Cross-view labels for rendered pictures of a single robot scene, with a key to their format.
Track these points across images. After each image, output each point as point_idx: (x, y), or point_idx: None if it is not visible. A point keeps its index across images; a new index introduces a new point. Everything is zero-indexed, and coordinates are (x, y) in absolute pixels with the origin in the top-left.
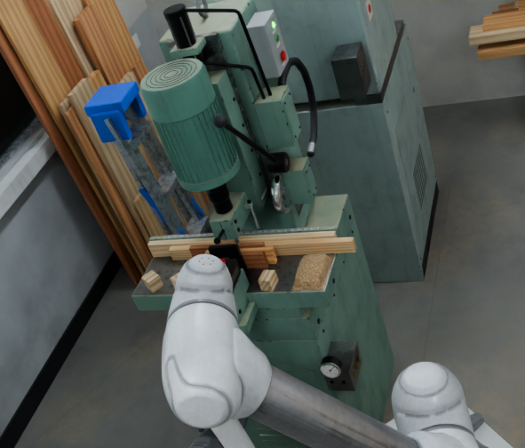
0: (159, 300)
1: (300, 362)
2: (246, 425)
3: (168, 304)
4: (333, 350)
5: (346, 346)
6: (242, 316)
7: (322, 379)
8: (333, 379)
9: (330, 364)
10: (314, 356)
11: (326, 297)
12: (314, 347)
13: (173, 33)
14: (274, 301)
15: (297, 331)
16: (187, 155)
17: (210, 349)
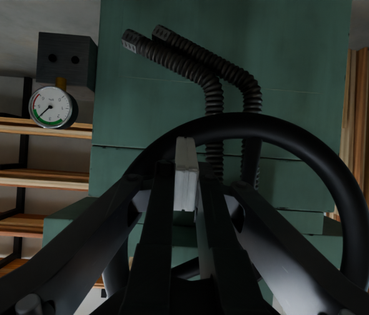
0: (331, 259)
1: (137, 97)
2: (97, 199)
3: (319, 248)
4: (93, 97)
5: (77, 97)
6: None
7: (112, 52)
8: (70, 67)
9: (43, 126)
10: (107, 110)
11: (42, 240)
12: (98, 131)
13: None
14: (133, 238)
15: (117, 170)
16: None
17: None
